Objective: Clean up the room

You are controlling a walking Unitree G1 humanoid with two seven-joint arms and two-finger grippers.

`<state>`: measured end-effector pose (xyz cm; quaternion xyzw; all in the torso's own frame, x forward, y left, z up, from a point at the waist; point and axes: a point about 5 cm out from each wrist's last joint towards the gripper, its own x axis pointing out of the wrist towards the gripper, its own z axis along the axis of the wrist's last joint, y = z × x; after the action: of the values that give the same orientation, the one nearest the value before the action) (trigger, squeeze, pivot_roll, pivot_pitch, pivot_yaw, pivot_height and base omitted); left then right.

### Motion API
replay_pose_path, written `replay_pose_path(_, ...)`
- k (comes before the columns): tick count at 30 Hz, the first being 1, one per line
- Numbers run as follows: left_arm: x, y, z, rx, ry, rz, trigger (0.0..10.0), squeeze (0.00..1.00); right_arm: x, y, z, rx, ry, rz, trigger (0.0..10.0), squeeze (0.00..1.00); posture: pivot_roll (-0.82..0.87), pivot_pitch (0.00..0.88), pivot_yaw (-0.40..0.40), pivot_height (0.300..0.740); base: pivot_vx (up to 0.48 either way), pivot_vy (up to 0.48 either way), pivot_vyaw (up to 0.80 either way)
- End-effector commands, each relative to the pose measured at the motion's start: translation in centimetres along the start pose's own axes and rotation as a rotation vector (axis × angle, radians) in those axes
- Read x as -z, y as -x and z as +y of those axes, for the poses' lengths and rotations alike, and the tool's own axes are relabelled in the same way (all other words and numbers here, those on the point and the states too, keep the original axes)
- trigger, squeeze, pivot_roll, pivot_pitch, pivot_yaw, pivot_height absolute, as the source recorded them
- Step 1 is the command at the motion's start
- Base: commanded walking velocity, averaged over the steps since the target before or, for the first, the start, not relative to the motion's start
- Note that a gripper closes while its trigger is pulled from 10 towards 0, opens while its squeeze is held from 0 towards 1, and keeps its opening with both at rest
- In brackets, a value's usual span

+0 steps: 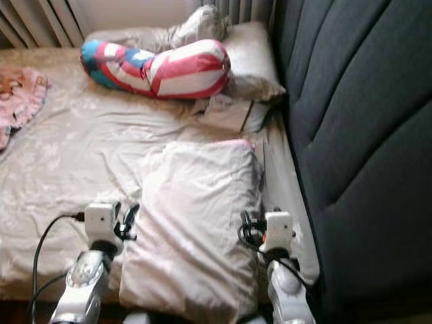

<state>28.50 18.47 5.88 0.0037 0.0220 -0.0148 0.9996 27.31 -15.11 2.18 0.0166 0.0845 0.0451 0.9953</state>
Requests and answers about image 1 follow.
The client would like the pale pink pillow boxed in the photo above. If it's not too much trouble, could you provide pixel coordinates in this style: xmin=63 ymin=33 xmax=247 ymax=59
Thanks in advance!
xmin=118 ymin=138 xmax=264 ymax=324

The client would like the bed with grey floral sheet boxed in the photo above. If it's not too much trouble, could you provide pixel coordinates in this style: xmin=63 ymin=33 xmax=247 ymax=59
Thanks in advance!
xmin=0 ymin=46 xmax=321 ymax=304

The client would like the folded grey cloth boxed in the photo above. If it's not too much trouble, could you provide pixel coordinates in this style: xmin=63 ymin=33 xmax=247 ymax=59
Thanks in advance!
xmin=199 ymin=93 xmax=274 ymax=134

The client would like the dark grey upholstered headboard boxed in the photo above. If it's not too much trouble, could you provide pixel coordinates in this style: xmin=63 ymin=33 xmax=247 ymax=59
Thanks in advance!
xmin=270 ymin=0 xmax=432 ymax=324

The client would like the pink cartoon print blanket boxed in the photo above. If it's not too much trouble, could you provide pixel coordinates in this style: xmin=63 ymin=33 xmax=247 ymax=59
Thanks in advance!
xmin=0 ymin=65 xmax=49 ymax=151

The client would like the red white blue bolster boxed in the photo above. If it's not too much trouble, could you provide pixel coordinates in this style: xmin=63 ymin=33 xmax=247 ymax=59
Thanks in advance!
xmin=80 ymin=38 xmax=232 ymax=101

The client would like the grey knotted pillow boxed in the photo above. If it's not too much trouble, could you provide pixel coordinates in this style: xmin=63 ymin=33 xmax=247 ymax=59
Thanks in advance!
xmin=84 ymin=5 xmax=230 ymax=53

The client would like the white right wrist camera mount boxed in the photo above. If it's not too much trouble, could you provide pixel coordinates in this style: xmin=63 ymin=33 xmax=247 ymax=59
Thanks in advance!
xmin=265 ymin=211 xmax=295 ymax=252

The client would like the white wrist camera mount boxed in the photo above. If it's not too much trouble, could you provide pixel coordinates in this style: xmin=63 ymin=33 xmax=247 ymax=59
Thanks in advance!
xmin=265 ymin=211 xmax=295 ymax=252
xmin=84 ymin=202 xmax=117 ymax=256

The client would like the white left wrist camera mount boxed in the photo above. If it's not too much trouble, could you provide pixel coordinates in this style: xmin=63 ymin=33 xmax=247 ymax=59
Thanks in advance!
xmin=84 ymin=202 xmax=117 ymax=256

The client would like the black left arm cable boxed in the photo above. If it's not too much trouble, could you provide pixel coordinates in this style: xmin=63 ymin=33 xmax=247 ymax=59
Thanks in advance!
xmin=30 ymin=211 xmax=87 ymax=324

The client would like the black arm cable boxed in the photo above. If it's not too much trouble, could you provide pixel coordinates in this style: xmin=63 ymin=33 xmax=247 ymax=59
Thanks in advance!
xmin=238 ymin=209 xmax=315 ymax=291
xmin=30 ymin=211 xmax=87 ymax=324

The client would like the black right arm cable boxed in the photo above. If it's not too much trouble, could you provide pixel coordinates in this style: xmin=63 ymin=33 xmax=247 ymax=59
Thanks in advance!
xmin=238 ymin=209 xmax=315 ymax=291

